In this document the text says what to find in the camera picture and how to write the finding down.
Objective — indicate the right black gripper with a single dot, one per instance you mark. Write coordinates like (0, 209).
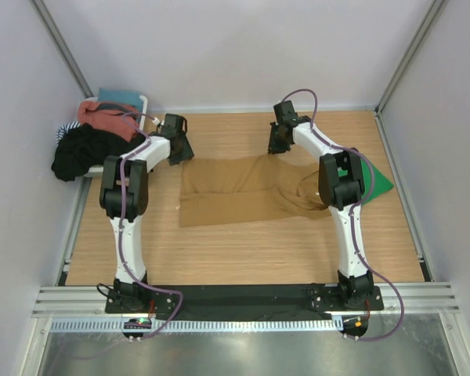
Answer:
(273, 148)

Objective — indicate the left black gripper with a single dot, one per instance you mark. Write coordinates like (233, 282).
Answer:
(186, 154)

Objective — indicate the tan tank top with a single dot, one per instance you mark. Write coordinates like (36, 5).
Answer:
(249, 189)

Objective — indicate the green tank top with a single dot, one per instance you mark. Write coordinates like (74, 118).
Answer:
(380, 186)

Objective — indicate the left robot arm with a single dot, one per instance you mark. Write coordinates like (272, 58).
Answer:
(124, 196)

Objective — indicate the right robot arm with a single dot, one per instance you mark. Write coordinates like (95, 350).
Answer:
(341, 188)

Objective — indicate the black tank top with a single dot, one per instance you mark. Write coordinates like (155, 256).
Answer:
(136, 143)

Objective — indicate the salmon pink garment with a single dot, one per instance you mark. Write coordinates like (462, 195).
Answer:
(107, 116)

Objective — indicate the teal folded garment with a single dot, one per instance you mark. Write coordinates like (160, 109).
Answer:
(128, 97)

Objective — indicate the black garment over bin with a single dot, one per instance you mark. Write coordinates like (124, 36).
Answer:
(82, 148)

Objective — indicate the striped garment in bin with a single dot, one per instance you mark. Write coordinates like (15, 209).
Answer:
(64, 129)

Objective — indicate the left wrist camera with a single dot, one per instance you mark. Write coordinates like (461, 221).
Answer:
(158, 123)

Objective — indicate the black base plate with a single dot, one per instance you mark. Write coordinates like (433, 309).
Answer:
(241, 303)

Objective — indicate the slotted cable duct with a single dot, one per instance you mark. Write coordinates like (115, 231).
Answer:
(127, 325)

